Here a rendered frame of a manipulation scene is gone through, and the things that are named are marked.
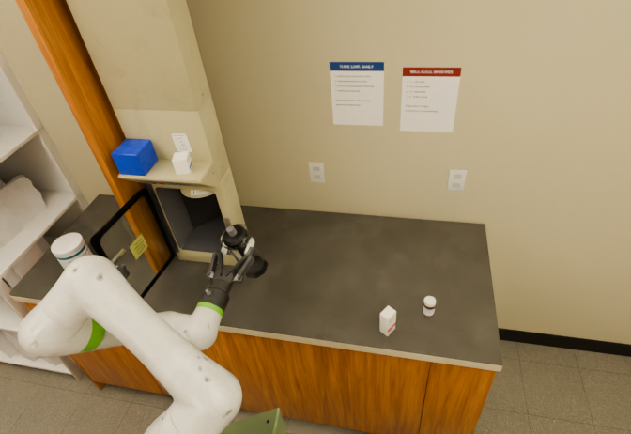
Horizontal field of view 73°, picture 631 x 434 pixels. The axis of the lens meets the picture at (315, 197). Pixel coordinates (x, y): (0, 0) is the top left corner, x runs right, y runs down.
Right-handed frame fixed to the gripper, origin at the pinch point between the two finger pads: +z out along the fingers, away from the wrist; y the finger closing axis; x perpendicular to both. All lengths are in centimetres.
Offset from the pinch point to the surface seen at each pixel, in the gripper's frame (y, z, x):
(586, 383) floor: -141, 24, 148
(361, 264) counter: -36, 19, 38
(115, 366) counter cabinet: 91, -35, 74
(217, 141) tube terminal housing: 6.9, 24.6, -28.6
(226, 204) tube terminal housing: 9.3, 14.4, -5.0
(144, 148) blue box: 26.3, 11.5, -37.3
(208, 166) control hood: 6.9, 14.3, -26.0
